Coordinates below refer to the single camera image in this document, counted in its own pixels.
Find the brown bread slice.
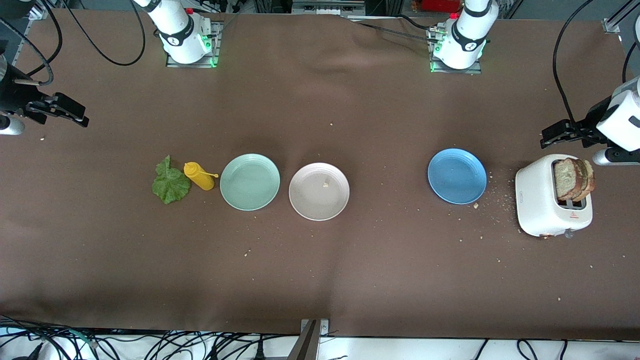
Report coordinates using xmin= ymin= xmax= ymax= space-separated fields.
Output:
xmin=553 ymin=157 xmax=586 ymax=202
xmin=575 ymin=159 xmax=597 ymax=202

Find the green lettuce leaf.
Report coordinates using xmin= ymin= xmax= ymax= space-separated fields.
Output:
xmin=151 ymin=155 xmax=192 ymax=205

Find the yellow mustard squeeze bottle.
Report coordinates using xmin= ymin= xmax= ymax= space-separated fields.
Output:
xmin=183 ymin=161 xmax=219 ymax=191

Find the blue plate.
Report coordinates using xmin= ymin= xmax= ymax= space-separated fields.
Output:
xmin=427 ymin=148 xmax=488 ymax=205

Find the mint green plate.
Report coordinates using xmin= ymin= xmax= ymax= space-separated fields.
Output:
xmin=220 ymin=153 xmax=281 ymax=212

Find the beige plate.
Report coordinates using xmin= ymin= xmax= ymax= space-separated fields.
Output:
xmin=288 ymin=162 xmax=350 ymax=222

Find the white two-slot toaster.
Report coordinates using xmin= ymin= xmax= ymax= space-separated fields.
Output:
xmin=515 ymin=153 xmax=594 ymax=239

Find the red box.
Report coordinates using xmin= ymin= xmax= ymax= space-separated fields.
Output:
xmin=420 ymin=0 xmax=461 ymax=13

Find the brown table cloth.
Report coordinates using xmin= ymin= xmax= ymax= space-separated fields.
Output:
xmin=0 ymin=9 xmax=640 ymax=342

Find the white power strip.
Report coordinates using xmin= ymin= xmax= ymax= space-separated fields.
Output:
xmin=292 ymin=0 xmax=366 ymax=15

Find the aluminium frame profile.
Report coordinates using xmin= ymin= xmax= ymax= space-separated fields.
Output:
xmin=0 ymin=7 xmax=48 ymax=96
xmin=602 ymin=0 xmax=640 ymax=35

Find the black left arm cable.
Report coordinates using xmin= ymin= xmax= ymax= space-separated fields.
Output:
xmin=552 ymin=0 xmax=640 ymax=126

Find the black base cable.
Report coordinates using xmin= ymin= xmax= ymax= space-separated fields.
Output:
xmin=350 ymin=14 xmax=436 ymax=43

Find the black floor cable tangle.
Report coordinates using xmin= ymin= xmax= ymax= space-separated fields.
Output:
xmin=0 ymin=315 xmax=351 ymax=360

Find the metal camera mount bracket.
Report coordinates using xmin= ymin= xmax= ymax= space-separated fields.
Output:
xmin=287 ymin=319 xmax=330 ymax=360

